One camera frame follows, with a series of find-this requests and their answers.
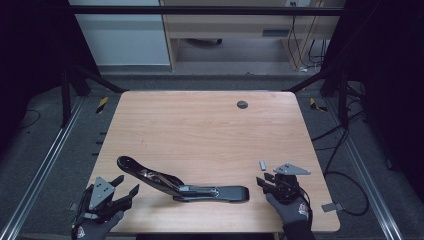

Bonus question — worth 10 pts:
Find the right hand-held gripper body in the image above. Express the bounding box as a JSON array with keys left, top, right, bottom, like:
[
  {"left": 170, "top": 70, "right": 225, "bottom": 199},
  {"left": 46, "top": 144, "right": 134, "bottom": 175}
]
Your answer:
[{"left": 272, "top": 162, "right": 312, "bottom": 206}]

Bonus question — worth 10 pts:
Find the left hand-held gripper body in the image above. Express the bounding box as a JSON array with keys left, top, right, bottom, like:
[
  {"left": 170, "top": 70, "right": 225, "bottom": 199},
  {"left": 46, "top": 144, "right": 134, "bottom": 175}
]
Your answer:
[{"left": 74, "top": 176, "right": 134, "bottom": 224}]

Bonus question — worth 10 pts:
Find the black stapler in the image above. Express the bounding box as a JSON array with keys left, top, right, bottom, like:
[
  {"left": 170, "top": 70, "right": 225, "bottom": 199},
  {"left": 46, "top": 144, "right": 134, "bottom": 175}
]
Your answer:
[{"left": 116, "top": 155, "right": 251, "bottom": 203}]

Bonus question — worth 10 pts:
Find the person's right hand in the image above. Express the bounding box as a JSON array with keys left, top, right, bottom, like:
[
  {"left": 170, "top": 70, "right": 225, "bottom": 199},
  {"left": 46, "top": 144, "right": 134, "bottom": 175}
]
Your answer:
[{"left": 265, "top": 192, "right": 314, "bottom": 228}]

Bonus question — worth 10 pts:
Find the person's left hand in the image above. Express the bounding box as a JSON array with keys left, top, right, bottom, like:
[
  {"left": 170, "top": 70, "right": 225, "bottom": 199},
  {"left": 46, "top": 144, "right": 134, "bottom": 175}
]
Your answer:
[{"left": 71, "top": 210, "right": 125, "bottom": 240}]

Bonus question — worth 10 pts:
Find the grey tape tab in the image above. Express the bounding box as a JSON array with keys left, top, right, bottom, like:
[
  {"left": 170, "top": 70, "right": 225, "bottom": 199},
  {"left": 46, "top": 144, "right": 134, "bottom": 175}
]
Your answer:
[{"left": 321, "top": 202, "right": 345, "bottom": 213}]

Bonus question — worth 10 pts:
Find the yellow black warning tape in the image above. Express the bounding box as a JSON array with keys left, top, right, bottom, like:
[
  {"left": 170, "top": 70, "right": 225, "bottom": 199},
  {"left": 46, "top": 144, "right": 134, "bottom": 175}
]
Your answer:
[
  {"left": 309, "top": 97, "right": 328, "bottom": 113},
  {"left": 95, "top": 96, "right": 110, "bottom": 115}
]

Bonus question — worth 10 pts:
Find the white cabinet panel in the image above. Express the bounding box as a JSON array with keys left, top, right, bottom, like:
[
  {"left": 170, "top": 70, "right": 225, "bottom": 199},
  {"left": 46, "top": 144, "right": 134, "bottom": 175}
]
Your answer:
[{"left": 68, "top": 0, "right": 171, "bottom": 67}]

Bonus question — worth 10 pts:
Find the black curtain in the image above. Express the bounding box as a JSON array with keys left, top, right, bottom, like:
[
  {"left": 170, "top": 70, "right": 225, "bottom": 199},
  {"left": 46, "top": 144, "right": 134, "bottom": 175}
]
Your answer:
[
  {"left": 319, "top": 0, "right": 424, "bottom": 201},
  {"left": 0, "top": 0, "right": 101, "bottom": 158}
]

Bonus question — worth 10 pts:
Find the black floor cable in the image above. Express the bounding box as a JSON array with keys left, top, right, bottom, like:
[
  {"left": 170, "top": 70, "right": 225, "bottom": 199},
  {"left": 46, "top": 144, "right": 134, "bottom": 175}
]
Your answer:
[{"left": 311, "top": 109, "right": 368, "bottom": 174}]

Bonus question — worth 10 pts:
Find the aluminium floor rail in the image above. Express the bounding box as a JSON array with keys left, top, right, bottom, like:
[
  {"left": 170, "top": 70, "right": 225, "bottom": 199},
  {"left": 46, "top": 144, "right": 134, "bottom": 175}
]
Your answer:
[
  {"left": 0, "top": 96, "right": 84, "bottom": 240},
  {"left": 324, "top": 98, "right": 404, "bottom": 240}
]

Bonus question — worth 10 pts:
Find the black looped gripper cable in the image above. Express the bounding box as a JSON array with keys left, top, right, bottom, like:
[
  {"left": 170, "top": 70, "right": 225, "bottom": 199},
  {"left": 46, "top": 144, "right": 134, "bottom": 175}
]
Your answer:
[{"left": 299, "top": 170, "right": 370, "bottom": 217}]

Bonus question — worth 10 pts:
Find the black metal frame stand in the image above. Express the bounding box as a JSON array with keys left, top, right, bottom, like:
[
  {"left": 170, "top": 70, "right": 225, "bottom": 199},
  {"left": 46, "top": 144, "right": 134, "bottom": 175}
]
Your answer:
[
  {"left": 60, "top": 63, "right": 129, "bottom": 128},
  {"left": 283, "top": 64, "right": 351, "bottom": 129}
]

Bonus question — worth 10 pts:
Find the black power cable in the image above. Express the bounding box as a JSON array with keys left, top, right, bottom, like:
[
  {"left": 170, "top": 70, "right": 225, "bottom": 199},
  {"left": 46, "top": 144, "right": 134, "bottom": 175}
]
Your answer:
[{"left": 288, "top": 5, "right": 306, "bottom": 71}]

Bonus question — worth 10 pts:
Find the black horizontal frame bar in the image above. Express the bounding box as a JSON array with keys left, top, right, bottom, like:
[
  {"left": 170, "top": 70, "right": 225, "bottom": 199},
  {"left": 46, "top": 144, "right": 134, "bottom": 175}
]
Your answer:
[{"left": 69, "top": 4, "right": 344, "bottom": 17}]

